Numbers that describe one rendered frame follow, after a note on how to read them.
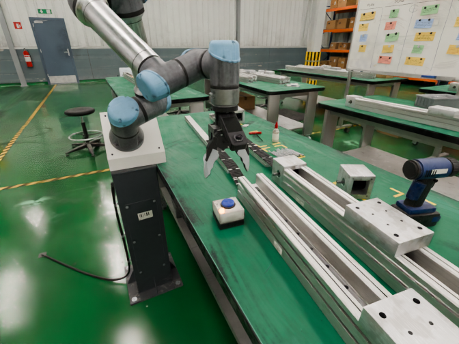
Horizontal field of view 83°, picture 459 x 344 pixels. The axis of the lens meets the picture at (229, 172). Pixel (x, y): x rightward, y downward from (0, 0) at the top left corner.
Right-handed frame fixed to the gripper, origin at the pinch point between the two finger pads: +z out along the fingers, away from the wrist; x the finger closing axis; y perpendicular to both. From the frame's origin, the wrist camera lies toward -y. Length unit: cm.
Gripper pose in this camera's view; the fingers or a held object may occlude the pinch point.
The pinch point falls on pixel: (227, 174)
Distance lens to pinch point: 75.9
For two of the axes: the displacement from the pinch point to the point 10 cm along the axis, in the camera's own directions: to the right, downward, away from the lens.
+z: 0.0, 9.0, 4.4
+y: -3.4, -4.1, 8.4
